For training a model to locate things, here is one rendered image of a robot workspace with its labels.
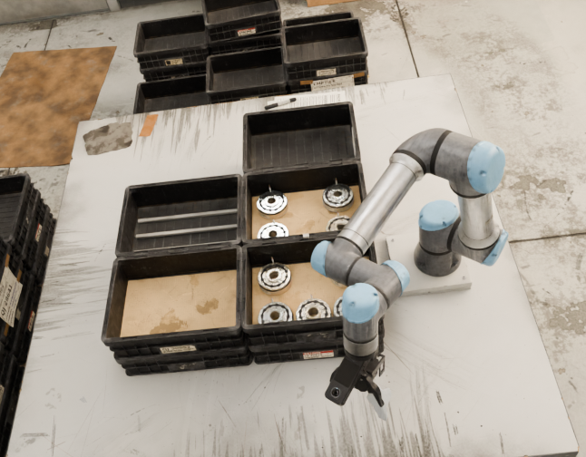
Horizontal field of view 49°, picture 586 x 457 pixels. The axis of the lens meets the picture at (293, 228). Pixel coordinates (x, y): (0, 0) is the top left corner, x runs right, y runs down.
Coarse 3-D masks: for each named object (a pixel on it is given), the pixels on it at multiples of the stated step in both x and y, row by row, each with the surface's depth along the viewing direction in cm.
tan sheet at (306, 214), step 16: (304, 192) 221; (320, 192) 220; (256, 208) 219; (288, 208) 217; (304, 208) 216; (320, 208) 216; (352, 208) 214; (256, 224) 214; (288, 224) 213; (304, 224) 212; (320, 224) 211
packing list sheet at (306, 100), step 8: (288, 96) 273; (296, 96) 272; (304, 96) 272; (312, 96) 271; (320, 96) 271; (328, 96) 270; (336, 96) 269; (344, 96) 269; (288, 104) 270; (296, 104) 269; (304, 104) 269; (312, 104) 268
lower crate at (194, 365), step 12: (240, 348) 187; (120, 360) 189; (132, 360) 189; (144, 360) 190; (156, 360) 190; (168, 360) 193; (180, 360) 193; (192, 360) 193; (204, 360) 193; (216, 360) 193; (228, 360) 194; (240, 360) 195; (132, 372) 198; (144, 372) 198; (156, 372) 197; (168, 372) 197
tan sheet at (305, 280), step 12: (300, 264) 202; (252, 276) 202; (300, 276) 200; (312, 276) 199; (324, 276) 199; (252, 288) 199; (300, 288) 197; (312, 288) 196; (324, 288) 196; (336, 288) 195; (252, 300) 196; (264, 300) 195; (276, 300) 195; (288, 300) 194; (300, 300) 194; (324, 300) 193; (336, 300) 193; (252, 312) 193; (252, 324) 191
